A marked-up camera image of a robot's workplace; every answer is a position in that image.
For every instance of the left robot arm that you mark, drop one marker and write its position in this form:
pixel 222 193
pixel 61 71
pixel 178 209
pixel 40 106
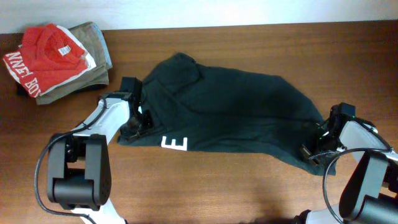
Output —
pixel 79 173

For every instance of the dark green t-shirt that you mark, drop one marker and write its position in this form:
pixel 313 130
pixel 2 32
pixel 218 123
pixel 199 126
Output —
pixel 215 109

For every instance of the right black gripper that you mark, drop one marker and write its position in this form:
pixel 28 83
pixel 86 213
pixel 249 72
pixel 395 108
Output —
pixel 308 154

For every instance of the red folded t-shirt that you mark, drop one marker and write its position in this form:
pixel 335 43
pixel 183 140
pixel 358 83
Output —
pixel 46 58

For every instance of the khaki folded garment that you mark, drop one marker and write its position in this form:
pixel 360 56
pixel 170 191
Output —
pixel 96 73

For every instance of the black folded garment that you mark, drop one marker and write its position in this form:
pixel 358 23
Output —
pixel 20 91

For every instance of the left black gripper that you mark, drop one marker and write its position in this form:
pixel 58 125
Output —
pixel 129 134

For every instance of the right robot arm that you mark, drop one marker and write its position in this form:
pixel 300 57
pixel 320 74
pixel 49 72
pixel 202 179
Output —
pixel 361 200

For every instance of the light blue folded garment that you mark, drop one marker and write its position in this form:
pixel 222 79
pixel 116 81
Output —
pixel 103 48

